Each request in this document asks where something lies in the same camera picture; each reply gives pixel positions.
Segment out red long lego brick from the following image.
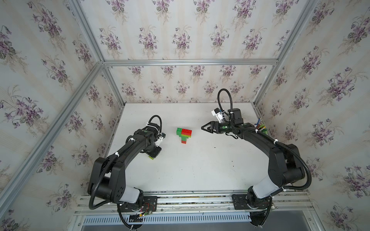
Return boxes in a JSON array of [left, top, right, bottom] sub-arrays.
[[181, 129, 192, 137]]

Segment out black left camera cable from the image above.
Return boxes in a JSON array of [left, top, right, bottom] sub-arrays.
[[148, 115, 163, 133]]

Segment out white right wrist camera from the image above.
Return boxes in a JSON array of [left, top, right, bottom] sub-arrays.
[[211, 108, 228, 123]]

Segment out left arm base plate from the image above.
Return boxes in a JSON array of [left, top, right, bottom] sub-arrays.
[[119, 196, 158, 214]]

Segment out aluminium mounting rail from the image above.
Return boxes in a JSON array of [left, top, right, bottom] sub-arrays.
[[73, 190, 315, 216]]

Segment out black right camera cable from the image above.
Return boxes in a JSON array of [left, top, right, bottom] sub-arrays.
[[217, 88, 234, 115]]

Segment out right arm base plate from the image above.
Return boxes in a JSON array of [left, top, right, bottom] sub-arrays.
[[232, 193, 272, 210]]

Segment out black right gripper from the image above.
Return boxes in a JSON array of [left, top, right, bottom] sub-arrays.
[[201, 121, 235, 135]]

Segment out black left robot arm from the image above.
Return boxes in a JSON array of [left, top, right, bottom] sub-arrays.
[[88, 124, 165, 210]]

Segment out green long lego brick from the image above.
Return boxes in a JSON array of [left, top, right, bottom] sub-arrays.
[[176, 128, 183, 137]]

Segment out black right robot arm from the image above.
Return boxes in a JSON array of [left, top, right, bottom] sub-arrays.
[[201, 108, 312, 209]]

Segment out black camera cable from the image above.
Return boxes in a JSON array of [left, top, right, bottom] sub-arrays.
[[217, 88, 234, 115], [148, 115, 163, 133]]

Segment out white slotted cable duct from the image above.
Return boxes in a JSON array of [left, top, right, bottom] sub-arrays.
[[83, 212, 251, 226]]

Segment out aluminium frame profiles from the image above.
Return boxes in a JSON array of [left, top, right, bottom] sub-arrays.
[[1, 1, 317, 214]]

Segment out colourful pens bundle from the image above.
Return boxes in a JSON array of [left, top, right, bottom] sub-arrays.
[[254, 117, 268, 135]]

